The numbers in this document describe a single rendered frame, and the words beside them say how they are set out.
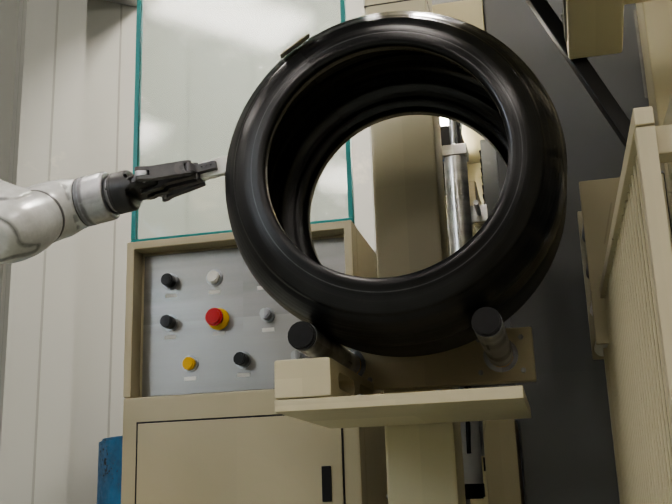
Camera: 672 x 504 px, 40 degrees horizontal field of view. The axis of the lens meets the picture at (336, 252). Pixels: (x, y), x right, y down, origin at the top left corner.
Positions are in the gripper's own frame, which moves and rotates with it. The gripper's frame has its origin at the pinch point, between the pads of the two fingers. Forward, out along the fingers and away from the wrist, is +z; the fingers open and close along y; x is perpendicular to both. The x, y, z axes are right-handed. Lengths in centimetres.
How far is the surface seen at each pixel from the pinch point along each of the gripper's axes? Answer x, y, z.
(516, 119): 10, -12, 51
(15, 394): -21, 234, -183
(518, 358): 40, 24, 43
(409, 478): 57, 26, 19
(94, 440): -1, 284, -171
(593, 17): -14, 9, 69
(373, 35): -10.4, -11.8, 32.4
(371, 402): 47, -11, 21
